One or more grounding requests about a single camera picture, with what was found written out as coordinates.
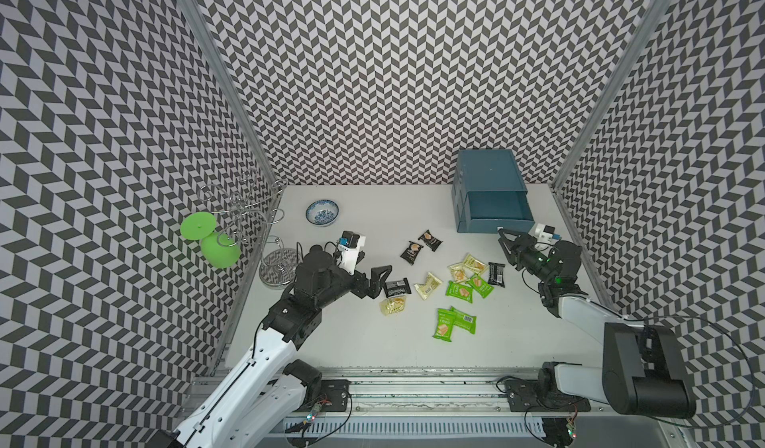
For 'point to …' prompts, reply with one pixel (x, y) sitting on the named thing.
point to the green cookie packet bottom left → (445, 323)
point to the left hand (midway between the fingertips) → (375, 264)
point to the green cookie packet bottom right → (464, 321)
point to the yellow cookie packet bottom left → (392, 305)
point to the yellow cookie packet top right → (473, 263)
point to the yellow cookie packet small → (459, 273)
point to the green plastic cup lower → (221, 250)
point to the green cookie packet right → (480, 286)
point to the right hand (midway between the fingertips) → (495, 237)
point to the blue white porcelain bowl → (322, 212)
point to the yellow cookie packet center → (430, 284)
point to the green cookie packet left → (458, 291)
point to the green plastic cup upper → (197, 225)
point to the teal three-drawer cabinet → (489, 192)
